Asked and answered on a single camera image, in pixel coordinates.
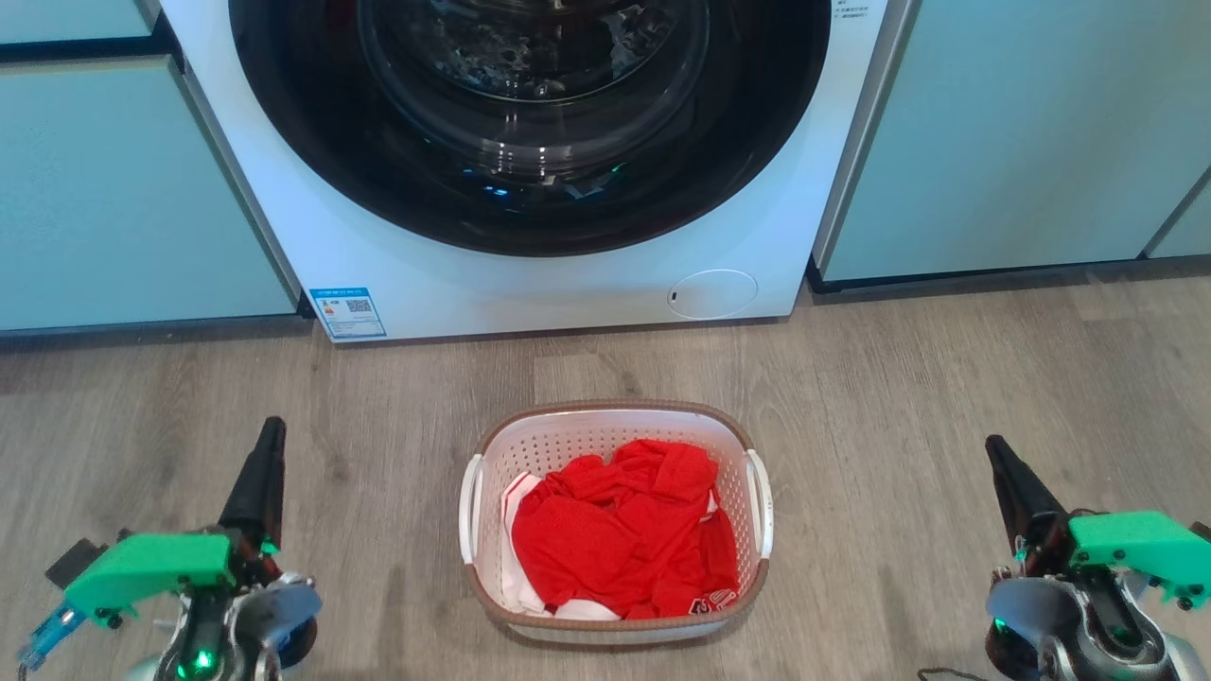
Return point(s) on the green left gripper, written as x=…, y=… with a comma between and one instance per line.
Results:
x=142, y=567

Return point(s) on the round white filter cover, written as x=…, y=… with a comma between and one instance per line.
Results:
x=712, y=293

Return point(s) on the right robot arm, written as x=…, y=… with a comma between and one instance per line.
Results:
x=1079, y=624

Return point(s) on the black round washer door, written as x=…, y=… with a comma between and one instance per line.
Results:
x=530, y=123

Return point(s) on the red garment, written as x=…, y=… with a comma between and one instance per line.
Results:
x=615, y=539

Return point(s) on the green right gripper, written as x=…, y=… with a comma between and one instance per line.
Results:
x=1140, y=549

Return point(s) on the blue energy label sticker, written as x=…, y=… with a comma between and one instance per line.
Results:
x=348, y=313

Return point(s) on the white front-load washing machine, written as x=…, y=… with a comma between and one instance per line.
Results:
x=568, y=284

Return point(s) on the pale green cabinet door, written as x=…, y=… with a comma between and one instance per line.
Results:
x=114, y=189
x=1022, y=132
x=1187, y=227

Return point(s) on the pale green cabinet drawer front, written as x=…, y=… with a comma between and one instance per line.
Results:
x=66, y=17

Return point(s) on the white perforated laundry basket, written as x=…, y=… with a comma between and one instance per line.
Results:
x=605, y=426

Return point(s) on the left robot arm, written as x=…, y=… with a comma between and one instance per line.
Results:
x=236, y=634

